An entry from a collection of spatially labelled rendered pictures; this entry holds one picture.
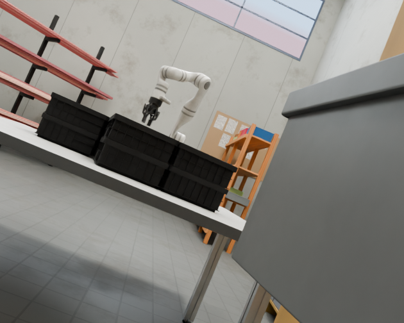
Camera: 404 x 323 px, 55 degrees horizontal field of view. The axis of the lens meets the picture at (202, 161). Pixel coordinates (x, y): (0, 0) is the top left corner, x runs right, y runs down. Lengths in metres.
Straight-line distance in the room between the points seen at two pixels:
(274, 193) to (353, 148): 0.06
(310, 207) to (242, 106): 8.60
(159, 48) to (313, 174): 8.66
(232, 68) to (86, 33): 3.18
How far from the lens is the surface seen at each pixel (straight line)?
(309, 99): 0.22
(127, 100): 8.58
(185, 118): 2.56
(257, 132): 6.18
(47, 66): 7.19
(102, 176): 1.35
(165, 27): 8.96
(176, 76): 2.29
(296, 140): 0.22
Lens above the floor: 0.79
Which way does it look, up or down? 3 degrees up
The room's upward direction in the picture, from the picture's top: 23 degrees clockwise
